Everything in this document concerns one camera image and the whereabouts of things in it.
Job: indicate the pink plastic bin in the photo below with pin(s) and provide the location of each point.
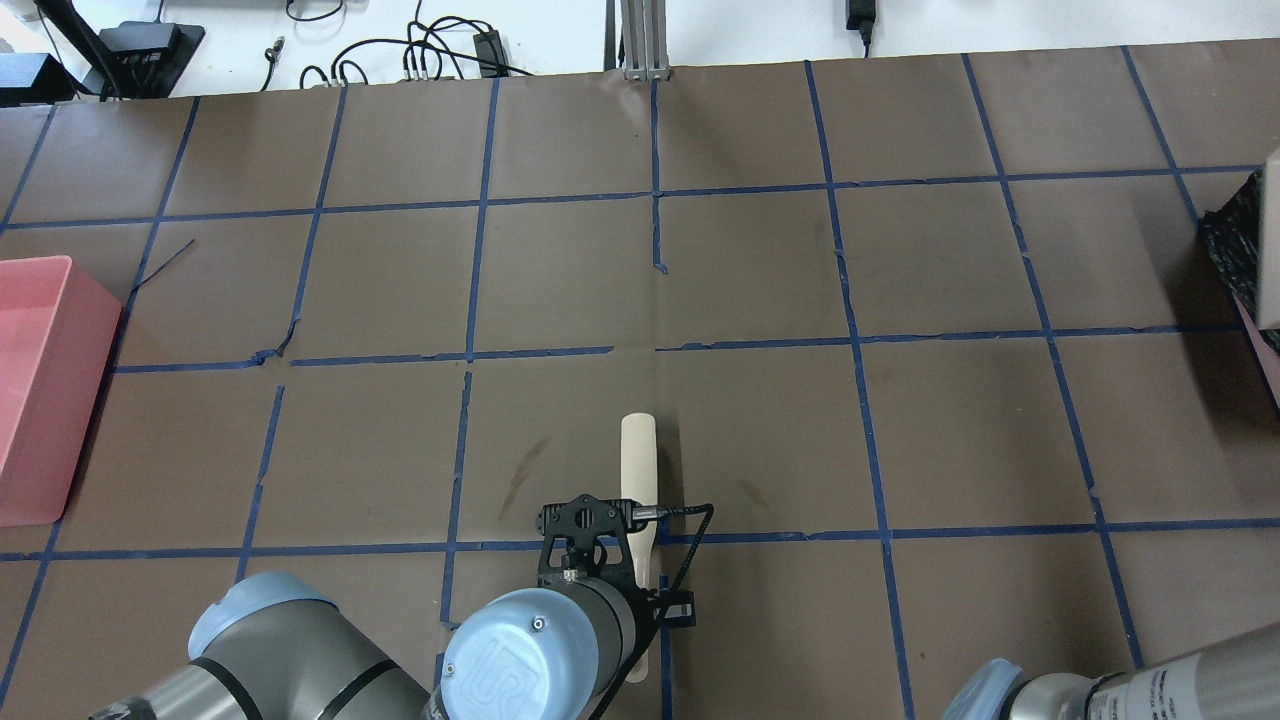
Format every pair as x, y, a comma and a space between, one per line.
57, 327

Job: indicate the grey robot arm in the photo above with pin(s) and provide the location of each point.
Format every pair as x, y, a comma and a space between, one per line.
273, 647
1233, 679

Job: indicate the aluminium frame post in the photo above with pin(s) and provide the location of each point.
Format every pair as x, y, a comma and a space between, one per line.
644, 41

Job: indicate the black device box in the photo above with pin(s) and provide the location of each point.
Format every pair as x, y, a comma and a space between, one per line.
150, 57

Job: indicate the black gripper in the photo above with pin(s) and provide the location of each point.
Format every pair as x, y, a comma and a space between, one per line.
676, 607

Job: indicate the bin with black trash bag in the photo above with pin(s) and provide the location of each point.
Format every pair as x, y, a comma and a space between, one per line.
1231, 237

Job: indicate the black power adapter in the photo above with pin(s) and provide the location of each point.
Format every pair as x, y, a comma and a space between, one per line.
861, 15

